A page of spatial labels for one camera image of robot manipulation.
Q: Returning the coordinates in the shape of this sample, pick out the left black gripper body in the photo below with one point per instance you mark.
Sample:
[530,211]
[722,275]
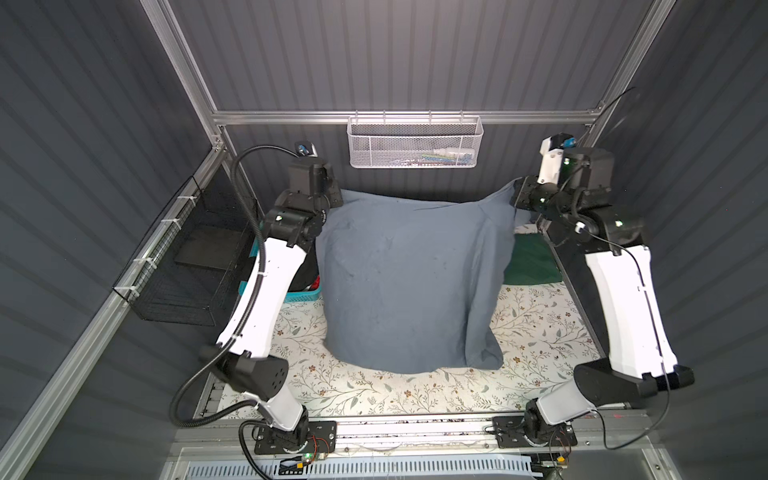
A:
[332,196]

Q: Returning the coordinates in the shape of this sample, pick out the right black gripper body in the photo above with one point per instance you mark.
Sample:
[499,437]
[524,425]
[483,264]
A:
[538,199]

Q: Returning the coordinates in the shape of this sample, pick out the teal plastic laundry basket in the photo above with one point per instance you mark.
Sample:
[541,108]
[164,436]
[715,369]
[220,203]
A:
[309,294]

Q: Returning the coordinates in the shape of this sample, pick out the grey-blue t-shirt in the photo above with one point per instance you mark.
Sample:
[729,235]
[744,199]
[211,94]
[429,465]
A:
[411,286]

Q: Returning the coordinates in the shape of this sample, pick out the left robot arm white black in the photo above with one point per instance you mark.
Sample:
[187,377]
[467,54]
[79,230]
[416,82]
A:
[246,365]

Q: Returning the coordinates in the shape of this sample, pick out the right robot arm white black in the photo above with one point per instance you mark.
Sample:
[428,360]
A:
[640,362]

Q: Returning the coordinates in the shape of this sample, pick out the folded dark green t-shirt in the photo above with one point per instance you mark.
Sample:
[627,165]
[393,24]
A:
[532,263]

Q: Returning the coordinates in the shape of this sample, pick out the floral table cloth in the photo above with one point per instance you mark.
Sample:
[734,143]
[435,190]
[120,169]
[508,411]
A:
[539,329]

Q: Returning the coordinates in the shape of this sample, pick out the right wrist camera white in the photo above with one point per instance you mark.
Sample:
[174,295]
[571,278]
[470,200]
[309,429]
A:
[552,153]

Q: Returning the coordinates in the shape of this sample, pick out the white wire wall basket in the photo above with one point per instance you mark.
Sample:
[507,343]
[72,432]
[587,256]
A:
[407,142]

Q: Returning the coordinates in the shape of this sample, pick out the white bottle in wire basket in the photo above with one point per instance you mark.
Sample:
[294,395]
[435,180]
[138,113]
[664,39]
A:
[457,154]

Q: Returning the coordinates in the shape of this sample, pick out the black wire side basket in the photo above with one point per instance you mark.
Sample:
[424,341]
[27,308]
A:
[194,268]

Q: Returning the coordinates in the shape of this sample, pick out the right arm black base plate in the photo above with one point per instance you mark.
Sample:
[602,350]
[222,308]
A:
[518,431]

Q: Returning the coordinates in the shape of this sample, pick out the aluminium front rail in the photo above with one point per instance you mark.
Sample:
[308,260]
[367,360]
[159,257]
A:
[414,434]

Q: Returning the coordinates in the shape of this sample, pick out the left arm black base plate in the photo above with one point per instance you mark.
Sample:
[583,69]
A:
[309,437]

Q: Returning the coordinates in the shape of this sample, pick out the white slotted cable duct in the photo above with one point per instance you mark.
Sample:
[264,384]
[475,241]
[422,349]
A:
[400,467]

